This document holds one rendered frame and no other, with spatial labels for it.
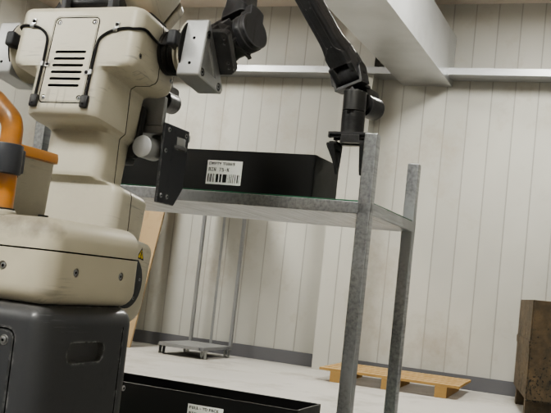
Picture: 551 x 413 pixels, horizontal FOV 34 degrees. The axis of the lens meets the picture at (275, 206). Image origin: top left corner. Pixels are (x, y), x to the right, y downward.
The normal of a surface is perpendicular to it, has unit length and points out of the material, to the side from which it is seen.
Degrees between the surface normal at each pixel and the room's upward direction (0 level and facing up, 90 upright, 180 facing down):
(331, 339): 90
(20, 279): 90
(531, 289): 90
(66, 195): 82
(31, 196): 92
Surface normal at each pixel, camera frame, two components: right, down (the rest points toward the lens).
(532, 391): -0.20, -0.10
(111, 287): 0.92, 0.07
